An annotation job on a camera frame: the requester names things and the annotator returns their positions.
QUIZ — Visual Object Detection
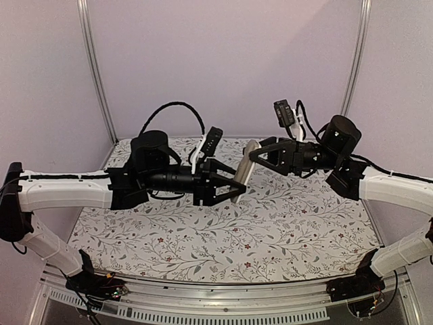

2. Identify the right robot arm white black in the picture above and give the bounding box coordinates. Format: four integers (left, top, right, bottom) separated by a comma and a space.
248, 115, 432, 301

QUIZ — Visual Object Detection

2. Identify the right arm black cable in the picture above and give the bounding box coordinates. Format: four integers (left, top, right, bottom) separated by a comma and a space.
294, 100, 325, 143

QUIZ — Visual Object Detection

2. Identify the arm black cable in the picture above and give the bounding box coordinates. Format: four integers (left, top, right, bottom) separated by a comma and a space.
294, 100, 325, 143
138, 100, 207, 136

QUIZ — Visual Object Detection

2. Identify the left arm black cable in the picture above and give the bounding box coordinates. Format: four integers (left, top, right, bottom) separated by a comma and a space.
138, 100, 207, 136

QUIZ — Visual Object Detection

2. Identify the right aluminium frame post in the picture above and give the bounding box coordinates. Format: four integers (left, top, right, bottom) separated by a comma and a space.
340, 0, 372, 116

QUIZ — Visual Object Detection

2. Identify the aluminium frame post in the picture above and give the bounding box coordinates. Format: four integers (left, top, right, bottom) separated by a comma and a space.
77, 0, 118, 145
340, 0, 372, 116

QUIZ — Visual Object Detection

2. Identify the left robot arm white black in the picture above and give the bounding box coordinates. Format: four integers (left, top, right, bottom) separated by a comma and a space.
1, 128, 251, 300

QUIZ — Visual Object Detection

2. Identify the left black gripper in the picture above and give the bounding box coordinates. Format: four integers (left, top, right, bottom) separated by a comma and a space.
143, 158, 246, 206

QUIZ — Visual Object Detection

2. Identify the floral patterned table mat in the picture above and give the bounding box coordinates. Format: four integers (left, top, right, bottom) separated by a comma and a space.
66, 136, 379, 284

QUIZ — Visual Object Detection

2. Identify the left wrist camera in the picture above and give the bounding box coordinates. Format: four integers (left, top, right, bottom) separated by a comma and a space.
188, 127, 223, 175

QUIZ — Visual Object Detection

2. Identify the left aluminium frame post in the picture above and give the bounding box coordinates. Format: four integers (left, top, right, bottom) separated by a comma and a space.
77, 0, 118, 145

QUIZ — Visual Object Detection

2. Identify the aluminium front rail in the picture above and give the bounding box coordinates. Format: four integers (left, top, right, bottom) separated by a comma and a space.
28, 265, 427, 324

